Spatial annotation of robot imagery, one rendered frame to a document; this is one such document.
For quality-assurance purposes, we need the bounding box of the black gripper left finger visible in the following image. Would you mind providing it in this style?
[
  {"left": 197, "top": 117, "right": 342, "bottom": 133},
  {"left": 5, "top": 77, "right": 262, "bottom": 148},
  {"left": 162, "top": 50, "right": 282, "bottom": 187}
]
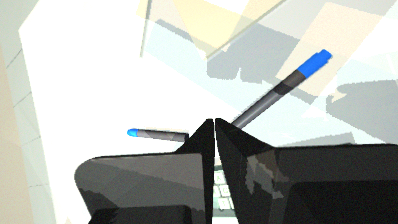
[{"left": 74, "top": 118, "right": 215, "bottom": 224}]

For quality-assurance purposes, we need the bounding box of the grey stylus with blue cap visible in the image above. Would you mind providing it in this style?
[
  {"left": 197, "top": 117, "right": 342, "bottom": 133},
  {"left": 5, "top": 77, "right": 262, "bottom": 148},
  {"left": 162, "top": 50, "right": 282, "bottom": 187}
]
[
  {"left": 231, "top": 49, "right": 331, "bottom": 129},
  {"left": 127, "top": 129, "right": 189, "bottom": 143}
]

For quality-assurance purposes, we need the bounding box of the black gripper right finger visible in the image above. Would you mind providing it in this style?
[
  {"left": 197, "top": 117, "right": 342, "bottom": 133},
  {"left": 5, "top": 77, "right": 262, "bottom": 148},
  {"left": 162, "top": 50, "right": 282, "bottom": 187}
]
[{"left": 215, "top": 118, "right": 398, "bottom": 224}]

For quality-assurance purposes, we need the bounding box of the keyboard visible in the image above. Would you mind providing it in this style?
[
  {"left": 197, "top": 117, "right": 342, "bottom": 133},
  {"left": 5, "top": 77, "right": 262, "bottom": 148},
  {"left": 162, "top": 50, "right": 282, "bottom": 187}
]
[{"left": 213, "top": 165, "right": 236, "bottom": 219}]

